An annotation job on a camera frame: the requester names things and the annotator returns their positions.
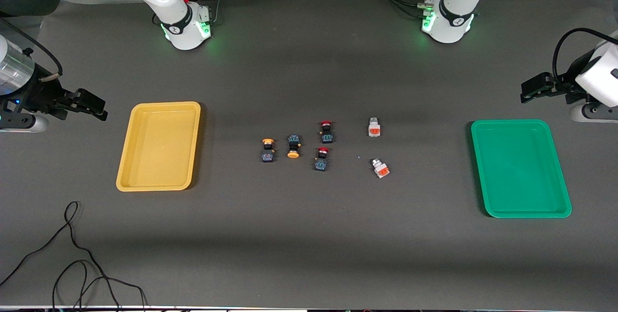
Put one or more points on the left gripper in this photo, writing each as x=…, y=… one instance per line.
x=564, y=87

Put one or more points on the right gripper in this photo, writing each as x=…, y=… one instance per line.
x=42, y=95

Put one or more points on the white and orange button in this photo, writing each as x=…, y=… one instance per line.
x=381, y=170
x=374, y=129

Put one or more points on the yellow mushroom push button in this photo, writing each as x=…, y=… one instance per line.
x=293, y=144
x=268, y=155

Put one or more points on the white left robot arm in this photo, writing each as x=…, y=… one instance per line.
x=454, y=17

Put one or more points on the green plastic tray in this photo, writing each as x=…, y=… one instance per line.
x=519, y=169

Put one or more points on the yellow plastic tray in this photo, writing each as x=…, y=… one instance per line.
x=159, y=148

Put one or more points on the red mushroom push button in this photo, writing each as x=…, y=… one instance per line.
x=321, y=161
x=327, y=134

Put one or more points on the dark grey table mat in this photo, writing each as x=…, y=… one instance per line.
x=309, y=254

